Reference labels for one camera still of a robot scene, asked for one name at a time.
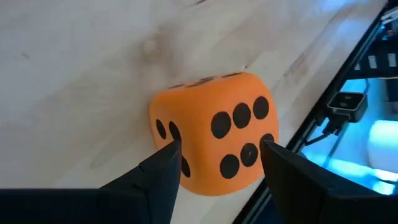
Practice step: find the large orange foam die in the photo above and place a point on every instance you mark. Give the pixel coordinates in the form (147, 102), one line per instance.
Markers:
(199, 102)

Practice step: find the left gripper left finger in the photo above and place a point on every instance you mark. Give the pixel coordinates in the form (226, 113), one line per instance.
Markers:
(158, 180)

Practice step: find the black table-level camera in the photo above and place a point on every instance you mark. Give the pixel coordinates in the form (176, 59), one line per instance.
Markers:
(346, 104)

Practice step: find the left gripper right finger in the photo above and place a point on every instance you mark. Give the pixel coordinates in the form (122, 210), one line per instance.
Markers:
(292, 186)

